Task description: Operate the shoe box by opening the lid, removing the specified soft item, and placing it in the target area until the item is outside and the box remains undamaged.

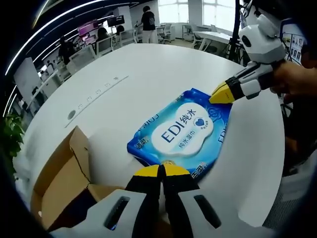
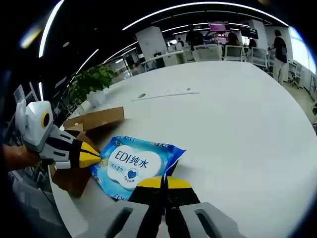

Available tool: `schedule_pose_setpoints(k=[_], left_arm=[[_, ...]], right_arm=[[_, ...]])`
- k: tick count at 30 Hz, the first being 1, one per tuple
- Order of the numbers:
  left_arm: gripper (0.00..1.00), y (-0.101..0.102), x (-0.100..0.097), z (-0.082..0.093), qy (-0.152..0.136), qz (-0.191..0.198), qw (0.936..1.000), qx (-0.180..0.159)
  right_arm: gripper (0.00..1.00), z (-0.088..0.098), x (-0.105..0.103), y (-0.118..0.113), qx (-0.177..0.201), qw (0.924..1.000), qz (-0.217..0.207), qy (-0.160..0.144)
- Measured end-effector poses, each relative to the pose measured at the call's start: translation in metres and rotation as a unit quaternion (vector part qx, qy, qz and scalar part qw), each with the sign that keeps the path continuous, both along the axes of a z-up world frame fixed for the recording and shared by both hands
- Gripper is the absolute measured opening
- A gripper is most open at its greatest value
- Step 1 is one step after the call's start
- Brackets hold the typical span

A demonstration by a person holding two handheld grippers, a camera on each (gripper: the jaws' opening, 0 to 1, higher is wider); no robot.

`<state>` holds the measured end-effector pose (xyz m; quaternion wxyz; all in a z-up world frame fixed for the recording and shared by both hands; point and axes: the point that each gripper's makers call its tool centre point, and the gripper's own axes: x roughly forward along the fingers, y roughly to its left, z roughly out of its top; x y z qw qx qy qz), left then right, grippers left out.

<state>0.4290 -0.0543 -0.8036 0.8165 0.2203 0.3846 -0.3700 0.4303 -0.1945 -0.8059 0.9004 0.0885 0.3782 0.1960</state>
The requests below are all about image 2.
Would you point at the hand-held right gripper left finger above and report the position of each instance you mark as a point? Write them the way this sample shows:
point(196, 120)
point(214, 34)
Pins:
point(146, 213)

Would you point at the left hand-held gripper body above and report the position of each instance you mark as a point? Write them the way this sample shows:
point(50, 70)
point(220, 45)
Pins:
point(32, 124)

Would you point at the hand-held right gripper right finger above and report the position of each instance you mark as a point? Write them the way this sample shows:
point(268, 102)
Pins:
point(183, 213)

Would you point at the brown cardboard shoe box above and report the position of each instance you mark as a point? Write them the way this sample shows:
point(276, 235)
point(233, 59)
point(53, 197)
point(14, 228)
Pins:
point(99, 119)

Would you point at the blue soft wet wipes pack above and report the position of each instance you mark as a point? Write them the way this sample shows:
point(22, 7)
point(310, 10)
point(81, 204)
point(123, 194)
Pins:
point(133, 161)

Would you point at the grey mesh office chair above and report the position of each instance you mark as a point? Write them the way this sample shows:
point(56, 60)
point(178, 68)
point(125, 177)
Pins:
point(29, 198)

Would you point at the green potted plant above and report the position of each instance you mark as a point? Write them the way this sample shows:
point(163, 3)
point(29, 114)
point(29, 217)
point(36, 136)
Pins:
point(91, 79)

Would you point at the white table socket strip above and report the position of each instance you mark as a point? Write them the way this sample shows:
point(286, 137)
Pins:
point(173, 93)

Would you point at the white office desk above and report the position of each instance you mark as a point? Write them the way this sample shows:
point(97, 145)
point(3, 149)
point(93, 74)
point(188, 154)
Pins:
point(168, 59)

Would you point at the row of white office chairs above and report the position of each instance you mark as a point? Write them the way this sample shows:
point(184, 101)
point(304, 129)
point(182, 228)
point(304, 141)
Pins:
point(232, 53)

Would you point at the curved ceiling light strip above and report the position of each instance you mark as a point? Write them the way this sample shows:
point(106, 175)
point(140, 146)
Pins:
point(198, 5)

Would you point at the purple wall screen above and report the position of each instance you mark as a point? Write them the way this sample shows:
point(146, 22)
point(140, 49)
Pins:
point(218, 26)

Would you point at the dark wall screen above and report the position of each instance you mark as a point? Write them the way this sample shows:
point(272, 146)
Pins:
point(250, 32)

